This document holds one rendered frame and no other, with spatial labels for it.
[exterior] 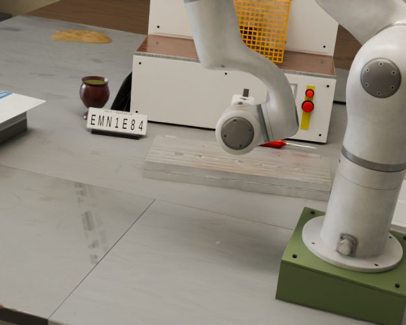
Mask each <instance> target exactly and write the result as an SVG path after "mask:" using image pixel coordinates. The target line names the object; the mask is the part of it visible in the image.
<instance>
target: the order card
mask: <svg viewBox="0 0 406 325"><path fill-rule="evenodd" d="M147 123H148V115H147V114H141V113H132V112H122V111H117V110H107V109H101V108H91V107H89V110H88V120H87V125H86V127H87V128H94V129H100V130H109V131H114V132H124V133H134V134H139V135H145V134H146V128H147Z"/></svg>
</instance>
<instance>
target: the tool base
mask: <svg viewBox="0 0 406 325"><path fill-rule="evenodd" d="M165 138H170V139H176V138H177V136H173V135H165ZM308 156H311V157H321V156H320V154H314V153H308ZM143 177H147V178H152V179H162V180H167V181H177V182H186V183H191V184H201V185H206V186H216V187H221V188H231V189H236V190H245V191H251V192H260V193H269V194H275V195H284V196H290V197H299V198H304V199H314V200H319V201H329V196H330V192H327V191H321V190H312V189H306V188H297V187H291V186H282V185H276V184H267V183H261V182H252V181H242V180H237V179H227V178H222V177H213V176H207V175H198V174H192V173H183V172H173V171H168V170H158V169H153V168H144V173H143Z"/></svg>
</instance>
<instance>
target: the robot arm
mask: <svg viewBox="0 0 406 325"><path fill-rule="evenodd" d="M315 1H316V3H317V4H318V5H319V6H320V7H321V8H322V9H323V10H324V11H325V12H326V13H327V14H329V15H330V16H331V17H332V18H333V19H334V20H335V21H337V22H338V23H339V24H341V25H342V26H343V27H344V28H345V29H346V30H348V31H349V32H350V33H351V34H352V35H353V36H354V37H355V38H356V39H357V40H358V41H359V42H360V44H361V45H362V47H361V48H360V50H359V51H358V53H357V54H356V57H355V58H354V61H353V63H352V66H351V69H350V72H349V76H348V80H347V88H346V106H347V128H346V132H345V137H344V140H343V144H342V149H341V152H340V158H339V161H338V166H337V169H336V174H335V177H334V182H333V187H332V190H331V195H330V198H329V203H328V206H327V211H326V214H325V215H323V216H319V217H315V218H313V219H311V220H310V221H308V222H307V223H306V224H305V225H304V227H303V231H302V239H303V242H304V244H305V245H306V246H307V247H308V249H309V250H310V251H311V252H313V253H314V254H315V255H316V256H317V257H319V258H321V259H322V260H324V261H326V262H328V263H330V264H333V265H335V266H337V267H340V268H344V269H346V270H352V271H358V272H364V273H377V272H383V271H388V270H391V269H393V268H395V267H396V266H397V265H399V263H400V261H401V258H402V255H403V249H402V246H401V244H400V243H399V242H398V240H397V239H396V238H395V237H394V236H393V235H392V234H390V233H389V230H390V227H391V222H392V218H393V216H394V212H395V209H396V205H397V202H398V197H399V195H400V191H401V187H402V184H403V180H404V177H405V172H406V3H404V2H403V1H402V0H315ZM184 5H185V8H186V12H187V15H188V20H189V24H190V27H191V32H192V34H193V39H194V42H195V47H196V50H197V54H198V58H199V60H200V62H201V64H202V66H203V67H204V68H207V69H209V70H231V71H239V72H245V73H248V74H251V75H254V76H255V77H257V78H258V79H260V80H261V81H262V82H263V83H264V84H265V86H266V87H267V89H268V91H269V95H270V100H269V101H268V102H266V103H261V104H256V105H255V99H254V98H253V97H248V96H249V89H245V88H244V91H243V96H241V95H234V96H233V98H232V102H231V106H230V107H229V108H227V109H226V110H225V112H224V113H223V114H222V117H221V118H220V120H219V121H218V123H217V127H216V130H215V135H216V139H217V142H218V144H219V145H220V147H221V148H222V149H223V150H224V151H226V152H227V153H230V154H233V155H244V154H247V153H249V152H251V151H252V150H253V149H254V148H255V147H256V146H258V145H260V144H264V143H269V142H273V141H278V140H281V139H286V138H288V137H292V136H294V135H295V134H296V133H297V132H298V129H299V120H298V113H297V109H296V104H295V98H294V95H293V91H292V89H291V85H290V84H289V81H288V80H287V77H286V76H285V74H284V73H283V71H281V69H279V67H277V65H276V64H275V63H273V62H272V61H271V60H269V59H268V58H266V57H265V56H263V55H261V54H260V53H258V52H256V51H254V50H252V49H250V48H249V47H248V46H247V45H246V44H245V43H244V42H243V40H242V36H241V33H240V28H239V25H238V19H237V14H236V10H235V5H234V2H233V0H184Z"/></svg>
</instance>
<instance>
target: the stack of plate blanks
mask: <svg viewBox="0 0 406 325"><path fill-rule="evenodd" d="M25 130H27V119H26V112H23V113H21V114H19V115H17V116H15V117H13V118H11V119H9V120H7V121H5V122H3V123H1V124H0V143H2V142H4V141H6V140H8V139H10V138H12V137H13V136H15V135H17V134H19V133H21V132H23V131H25Z"/></svg>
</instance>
